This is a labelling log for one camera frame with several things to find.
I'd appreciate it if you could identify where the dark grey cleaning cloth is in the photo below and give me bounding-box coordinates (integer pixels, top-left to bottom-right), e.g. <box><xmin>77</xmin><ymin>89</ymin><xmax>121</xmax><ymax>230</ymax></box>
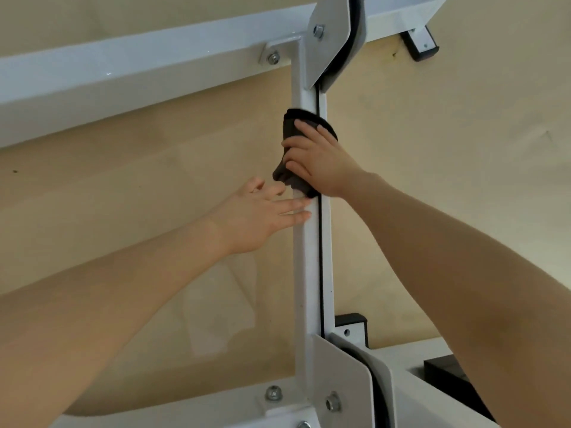
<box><xmin>272</xmin><ymin>108</ymin><xmax>339</xmax><ymax>199</ymax></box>

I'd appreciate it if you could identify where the black steel machine cable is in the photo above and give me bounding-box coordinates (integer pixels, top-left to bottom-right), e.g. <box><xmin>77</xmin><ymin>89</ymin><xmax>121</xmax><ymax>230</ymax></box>
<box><xmin>315</xmin><ymin>86</ymin><xmax>325</xmax><ymax>335</ymax></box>

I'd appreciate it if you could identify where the person's left hand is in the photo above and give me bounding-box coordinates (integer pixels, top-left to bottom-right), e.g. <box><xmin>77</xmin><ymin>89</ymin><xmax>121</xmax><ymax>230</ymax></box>
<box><xmin>207</xmin><ymin>175</ymin><xmax>313</xmax><ymax>257</ymax></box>

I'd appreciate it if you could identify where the person's left forearm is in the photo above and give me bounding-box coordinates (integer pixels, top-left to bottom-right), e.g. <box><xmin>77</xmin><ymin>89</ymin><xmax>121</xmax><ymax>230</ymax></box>
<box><xmin>0</xmin><ymin>218</ymin><xmax>233</xmax><ymax>428</ymax></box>

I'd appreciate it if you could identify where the white gym machine frame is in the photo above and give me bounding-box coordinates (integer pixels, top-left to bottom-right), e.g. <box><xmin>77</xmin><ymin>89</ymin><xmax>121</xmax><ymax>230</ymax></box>
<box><xmin>0</xmin><ymin>0</ymin><xmax>498</xmax><ymax>428</ymax></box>

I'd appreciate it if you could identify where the person's right hand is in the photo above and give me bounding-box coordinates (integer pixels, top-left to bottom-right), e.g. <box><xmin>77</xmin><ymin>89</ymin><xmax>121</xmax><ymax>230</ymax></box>
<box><xmin>281</xmin><ymin>119</ymin><xmax>371</xmax><ymax>200</ymax></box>

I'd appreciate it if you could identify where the person's right forearm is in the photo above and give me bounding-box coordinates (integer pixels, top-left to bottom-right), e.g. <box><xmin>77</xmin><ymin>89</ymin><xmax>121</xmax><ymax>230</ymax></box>
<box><xmin>343</xmin><ymin>171</ymin><xmax>571</xmax><ymax>428</ymax></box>

